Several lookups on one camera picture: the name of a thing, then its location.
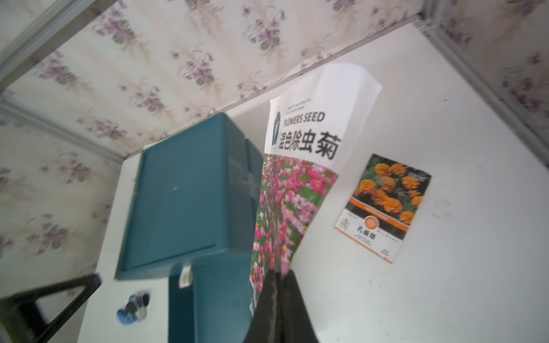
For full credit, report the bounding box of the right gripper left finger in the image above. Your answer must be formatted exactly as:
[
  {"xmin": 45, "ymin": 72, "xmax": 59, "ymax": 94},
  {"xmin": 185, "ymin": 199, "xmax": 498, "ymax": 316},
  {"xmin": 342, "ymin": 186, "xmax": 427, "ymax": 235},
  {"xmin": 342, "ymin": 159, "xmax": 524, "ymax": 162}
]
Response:
[{"xmin": 244, "ymin": 270, "xmax": 281, "ymax": 343}]

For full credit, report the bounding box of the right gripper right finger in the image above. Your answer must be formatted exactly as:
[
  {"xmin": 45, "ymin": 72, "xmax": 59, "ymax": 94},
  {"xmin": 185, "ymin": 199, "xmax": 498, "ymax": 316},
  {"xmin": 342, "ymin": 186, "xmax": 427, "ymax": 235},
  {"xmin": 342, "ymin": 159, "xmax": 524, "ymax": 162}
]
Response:
[{"xmin": 282, "ymin": 270, "xmax": 319, "ymax": 343}]

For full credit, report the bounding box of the teal drawer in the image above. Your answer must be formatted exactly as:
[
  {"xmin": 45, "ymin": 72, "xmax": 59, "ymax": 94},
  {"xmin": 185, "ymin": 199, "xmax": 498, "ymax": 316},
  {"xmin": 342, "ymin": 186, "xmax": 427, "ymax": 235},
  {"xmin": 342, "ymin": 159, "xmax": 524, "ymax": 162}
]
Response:
[{"xmin": 168, "ymin": 254, "xmax": 252, "ymax": 342}]

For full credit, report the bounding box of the orange marigold seed bag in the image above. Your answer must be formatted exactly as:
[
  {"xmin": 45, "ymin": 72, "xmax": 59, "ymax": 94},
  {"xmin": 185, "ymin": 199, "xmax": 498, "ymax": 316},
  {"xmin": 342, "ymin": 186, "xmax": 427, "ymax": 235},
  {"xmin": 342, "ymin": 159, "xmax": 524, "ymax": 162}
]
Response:
[{"xmin": 335, "ymin": 154, "xmax": 431, "ymax": 264}]

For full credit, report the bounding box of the pink flower seed bag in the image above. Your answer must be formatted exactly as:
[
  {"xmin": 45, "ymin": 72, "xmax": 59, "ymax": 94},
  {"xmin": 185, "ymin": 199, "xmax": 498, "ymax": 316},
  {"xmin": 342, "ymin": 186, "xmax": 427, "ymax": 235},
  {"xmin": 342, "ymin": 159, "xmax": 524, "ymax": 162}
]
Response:
[{"xmin": 249, "ymin": 63, "xmax": 382, "ymax": 313}]

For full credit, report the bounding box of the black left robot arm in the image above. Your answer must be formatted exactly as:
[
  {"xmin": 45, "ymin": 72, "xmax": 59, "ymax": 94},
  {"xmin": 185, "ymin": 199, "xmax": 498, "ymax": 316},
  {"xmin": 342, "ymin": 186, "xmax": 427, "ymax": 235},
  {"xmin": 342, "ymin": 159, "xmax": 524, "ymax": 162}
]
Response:
[{"xmin": 1, "ymin": 274, "xmax": 102, "ymax": 342}]

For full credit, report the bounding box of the white top drawer pull loop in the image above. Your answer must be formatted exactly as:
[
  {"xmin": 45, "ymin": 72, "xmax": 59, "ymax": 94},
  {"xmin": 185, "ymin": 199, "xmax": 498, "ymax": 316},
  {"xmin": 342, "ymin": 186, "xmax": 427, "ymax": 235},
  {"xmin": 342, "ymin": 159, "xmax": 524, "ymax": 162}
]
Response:
[{"xmin": 178, "ymin": 264, "xmax": 194, "ymax": 289}]

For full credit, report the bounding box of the teal three-drawer cabinet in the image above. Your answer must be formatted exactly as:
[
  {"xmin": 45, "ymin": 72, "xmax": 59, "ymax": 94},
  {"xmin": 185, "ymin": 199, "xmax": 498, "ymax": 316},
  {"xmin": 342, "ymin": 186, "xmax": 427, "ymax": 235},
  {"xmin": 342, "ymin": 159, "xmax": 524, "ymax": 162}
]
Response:
[{"xmin": 114, "ymin": 112, "xmax": 264, "ymax": 282}]

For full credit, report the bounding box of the blue stapler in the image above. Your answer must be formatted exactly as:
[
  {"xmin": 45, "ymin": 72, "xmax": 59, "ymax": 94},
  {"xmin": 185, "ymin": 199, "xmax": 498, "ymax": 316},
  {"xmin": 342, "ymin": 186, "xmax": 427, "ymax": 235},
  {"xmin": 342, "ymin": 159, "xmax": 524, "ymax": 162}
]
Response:
[{"xmin": 116, "ymin": 292, "xmax": 150, "ymax": 325}]

